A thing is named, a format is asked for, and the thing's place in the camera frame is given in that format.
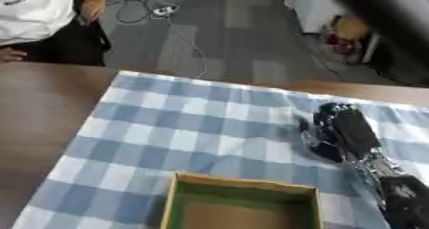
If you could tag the tan cardboard box green inside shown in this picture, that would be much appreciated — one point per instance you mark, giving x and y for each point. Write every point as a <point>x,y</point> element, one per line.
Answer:
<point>240,204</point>

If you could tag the white cabinet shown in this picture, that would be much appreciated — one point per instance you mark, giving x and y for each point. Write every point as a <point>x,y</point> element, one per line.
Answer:
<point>315,6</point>

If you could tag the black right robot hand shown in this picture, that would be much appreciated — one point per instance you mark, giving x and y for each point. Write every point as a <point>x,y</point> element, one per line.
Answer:
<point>352,129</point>

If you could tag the white power strip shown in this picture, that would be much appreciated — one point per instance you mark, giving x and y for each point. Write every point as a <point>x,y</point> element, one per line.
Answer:
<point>165,10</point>

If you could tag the person's hand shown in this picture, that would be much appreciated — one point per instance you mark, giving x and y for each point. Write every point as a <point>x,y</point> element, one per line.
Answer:
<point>92,10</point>

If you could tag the person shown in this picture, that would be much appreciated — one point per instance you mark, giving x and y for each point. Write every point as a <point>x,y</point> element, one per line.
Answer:
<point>39,18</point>

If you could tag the red and tan bag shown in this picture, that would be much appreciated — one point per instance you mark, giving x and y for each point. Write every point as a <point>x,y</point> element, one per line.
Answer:
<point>343,38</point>

